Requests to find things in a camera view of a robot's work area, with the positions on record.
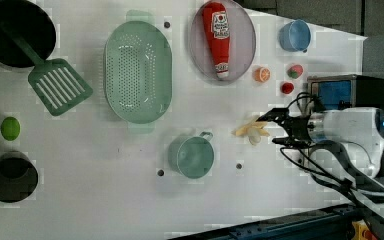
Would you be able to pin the black round pan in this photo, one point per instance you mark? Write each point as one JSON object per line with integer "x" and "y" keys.
{"x": 24, "y": 19}

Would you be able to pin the pink red toy strawberry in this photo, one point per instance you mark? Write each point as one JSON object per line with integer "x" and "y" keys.
{"x": 295, "y": 71}

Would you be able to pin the red plush ketchup bottle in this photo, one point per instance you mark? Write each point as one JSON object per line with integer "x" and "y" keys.
{"x": 217, "y": 32}

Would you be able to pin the blue cup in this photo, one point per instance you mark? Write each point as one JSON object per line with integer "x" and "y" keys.
{"x": 295, "y": 36}

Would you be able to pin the blue metal frame rail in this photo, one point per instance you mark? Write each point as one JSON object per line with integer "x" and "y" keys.
{"x": 330, "y": 223}

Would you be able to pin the green oval colander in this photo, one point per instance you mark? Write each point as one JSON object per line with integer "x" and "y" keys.
{"x": 138, "y": 72}

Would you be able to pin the toy toaster oven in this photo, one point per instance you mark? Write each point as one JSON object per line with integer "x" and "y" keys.
{"x": 346, "y": 91}

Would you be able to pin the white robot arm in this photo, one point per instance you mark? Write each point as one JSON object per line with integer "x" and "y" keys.
{"x": 343, "y": 148}

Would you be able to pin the peeled toy banana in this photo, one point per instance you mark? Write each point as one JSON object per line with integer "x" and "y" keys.
{"x": 254, "y": 131}

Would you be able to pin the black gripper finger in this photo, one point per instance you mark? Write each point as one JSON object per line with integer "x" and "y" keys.
{"x": 274, "y": 115}
{"x": 286, "y": 141}

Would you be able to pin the green lime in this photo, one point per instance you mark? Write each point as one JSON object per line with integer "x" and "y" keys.
{"x": 10, "y": 128}

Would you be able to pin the toy orange slice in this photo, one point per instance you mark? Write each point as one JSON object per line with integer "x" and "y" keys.
{"x": 262, "y": 74}

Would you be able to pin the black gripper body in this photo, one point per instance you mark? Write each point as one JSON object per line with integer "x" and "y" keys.
{"x": 296, "y": 128}

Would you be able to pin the dark red toy strawberry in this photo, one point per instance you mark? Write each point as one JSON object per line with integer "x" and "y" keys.
{"x": 287, "y": 88}

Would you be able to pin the black cup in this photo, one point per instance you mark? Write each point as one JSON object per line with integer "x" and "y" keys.
{"x": 18, "y": 177}

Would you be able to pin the green measuring cup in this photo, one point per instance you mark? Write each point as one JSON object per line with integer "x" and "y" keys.
{"x": 192, "y": 156}

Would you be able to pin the green slotted spatula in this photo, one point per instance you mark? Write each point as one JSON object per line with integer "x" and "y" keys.
{"x": 56, "y": 83}

